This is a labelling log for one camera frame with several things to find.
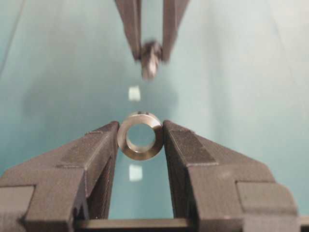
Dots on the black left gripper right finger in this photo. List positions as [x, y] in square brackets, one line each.
[216, 189]

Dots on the left white tape marker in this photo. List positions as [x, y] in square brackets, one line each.
[135, 173]

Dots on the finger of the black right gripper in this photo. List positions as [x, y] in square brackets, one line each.
[130, 13]
[173, 12]

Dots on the white tape marker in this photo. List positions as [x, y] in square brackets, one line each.
[135, 173]
[134, 94]

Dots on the middle white tape marker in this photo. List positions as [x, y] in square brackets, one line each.
[134, 94]

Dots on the dark metal stepped shaft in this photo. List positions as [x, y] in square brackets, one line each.
[150, 57]

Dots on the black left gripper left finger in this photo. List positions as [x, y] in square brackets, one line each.
[48, 192]

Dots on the silver metal washer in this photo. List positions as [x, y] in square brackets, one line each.
[140, 136]

